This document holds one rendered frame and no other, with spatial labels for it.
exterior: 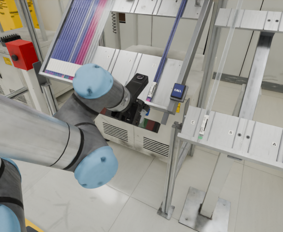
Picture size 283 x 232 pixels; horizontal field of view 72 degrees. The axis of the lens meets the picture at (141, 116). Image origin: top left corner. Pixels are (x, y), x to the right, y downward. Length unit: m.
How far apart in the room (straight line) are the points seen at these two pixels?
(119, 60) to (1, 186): 0.61
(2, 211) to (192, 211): 1.03
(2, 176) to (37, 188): 0.99
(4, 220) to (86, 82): 0.28
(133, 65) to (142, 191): 0.82
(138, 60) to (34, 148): 0.63
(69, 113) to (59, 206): 0.99
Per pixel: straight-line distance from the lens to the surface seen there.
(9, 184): 0.54
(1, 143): 0.29
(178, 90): 0.70
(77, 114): 0.43
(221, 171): 0.98
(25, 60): 1.44
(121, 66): 0.86
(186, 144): 1.19
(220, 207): 1.35
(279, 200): 1.55
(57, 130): 0.31
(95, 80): 0.41
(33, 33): 1.97
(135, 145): 1.44
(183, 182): 1.40
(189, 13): 0.90
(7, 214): 0.46
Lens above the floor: 1.12
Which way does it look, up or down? 36 degrees down
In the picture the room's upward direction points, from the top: straight up
